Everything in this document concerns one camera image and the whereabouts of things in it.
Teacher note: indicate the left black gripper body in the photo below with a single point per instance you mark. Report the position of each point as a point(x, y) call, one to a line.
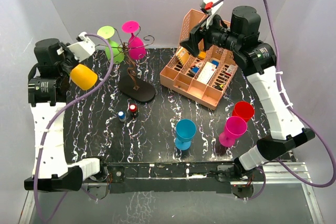
point(71, 61)

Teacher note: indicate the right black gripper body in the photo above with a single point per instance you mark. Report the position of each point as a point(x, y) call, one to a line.
point(220, 36)

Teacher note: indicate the orange wine glass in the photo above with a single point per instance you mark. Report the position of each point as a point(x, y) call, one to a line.
point(83, 77)

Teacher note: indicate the green wine glass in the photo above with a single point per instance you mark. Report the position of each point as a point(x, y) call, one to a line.
point(107, 33)

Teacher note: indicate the magenta wine glass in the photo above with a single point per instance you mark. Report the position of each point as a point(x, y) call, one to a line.
point(136, 47)
point(234, 128)

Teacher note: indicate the blue wine glass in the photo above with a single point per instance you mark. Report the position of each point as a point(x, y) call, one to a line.
point(185, 131)

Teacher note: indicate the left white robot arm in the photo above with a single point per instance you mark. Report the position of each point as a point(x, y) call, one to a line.
point(48, 83)

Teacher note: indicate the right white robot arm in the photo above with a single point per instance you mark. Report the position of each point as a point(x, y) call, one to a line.
point(257, 61)

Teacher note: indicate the metal wine glass rack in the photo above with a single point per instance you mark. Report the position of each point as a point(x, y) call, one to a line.
point(132, 86)

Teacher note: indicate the red wine glass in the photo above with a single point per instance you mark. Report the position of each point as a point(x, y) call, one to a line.
point(243, 110)

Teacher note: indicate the yellow spiral notebook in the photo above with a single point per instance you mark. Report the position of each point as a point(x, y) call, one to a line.
point(182, 56)

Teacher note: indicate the orange sponge block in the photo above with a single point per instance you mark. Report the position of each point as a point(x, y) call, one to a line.
point(202, 55)

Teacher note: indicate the blue eraser block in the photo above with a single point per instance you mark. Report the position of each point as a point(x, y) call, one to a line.
point(194, 71)

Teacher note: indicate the white card box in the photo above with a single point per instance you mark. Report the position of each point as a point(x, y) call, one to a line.
point(207, 72)

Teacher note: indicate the pink desk file organizer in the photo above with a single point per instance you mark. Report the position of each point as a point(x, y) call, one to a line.
point(176, 76)

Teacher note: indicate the blue capped small bottle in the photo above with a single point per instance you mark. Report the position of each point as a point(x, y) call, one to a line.
point(122, 116)

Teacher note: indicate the red capped small bottle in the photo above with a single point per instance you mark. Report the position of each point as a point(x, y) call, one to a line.
point(133, 110)

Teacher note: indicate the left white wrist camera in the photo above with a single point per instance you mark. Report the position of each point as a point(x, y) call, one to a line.
point(83, 48)

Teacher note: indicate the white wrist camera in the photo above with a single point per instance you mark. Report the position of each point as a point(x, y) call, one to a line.
point(83, 48)
point(210, 8)

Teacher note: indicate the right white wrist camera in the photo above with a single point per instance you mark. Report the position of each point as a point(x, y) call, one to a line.
point(210, 8)

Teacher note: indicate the aluminium frame rail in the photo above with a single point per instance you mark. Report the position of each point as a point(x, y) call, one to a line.
point(99, 179)

